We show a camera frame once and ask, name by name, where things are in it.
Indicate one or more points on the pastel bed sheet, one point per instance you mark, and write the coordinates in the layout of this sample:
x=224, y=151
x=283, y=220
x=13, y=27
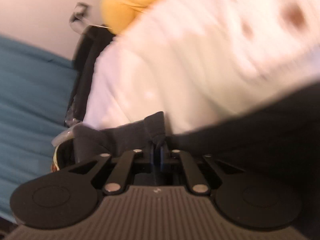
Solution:
x=204, y=61

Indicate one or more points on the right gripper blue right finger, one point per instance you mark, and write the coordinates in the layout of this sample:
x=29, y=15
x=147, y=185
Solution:
x=179, y=168

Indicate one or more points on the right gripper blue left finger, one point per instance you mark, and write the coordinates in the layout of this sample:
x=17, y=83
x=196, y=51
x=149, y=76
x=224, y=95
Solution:
x=133, y=167

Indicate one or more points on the pile of clothes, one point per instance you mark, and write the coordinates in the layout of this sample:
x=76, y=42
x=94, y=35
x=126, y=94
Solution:
x=63, y=155

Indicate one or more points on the black pants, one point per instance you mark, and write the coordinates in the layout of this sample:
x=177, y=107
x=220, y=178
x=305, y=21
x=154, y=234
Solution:
x=280, y=140

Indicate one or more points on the wall power socket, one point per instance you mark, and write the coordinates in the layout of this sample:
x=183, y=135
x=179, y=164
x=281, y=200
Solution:
x=78, y=21

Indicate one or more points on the large blue curtain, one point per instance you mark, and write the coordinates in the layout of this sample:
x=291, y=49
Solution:
x=35, y=90

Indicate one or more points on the black armchair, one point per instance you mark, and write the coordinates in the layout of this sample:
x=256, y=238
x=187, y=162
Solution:
x=92, y=42

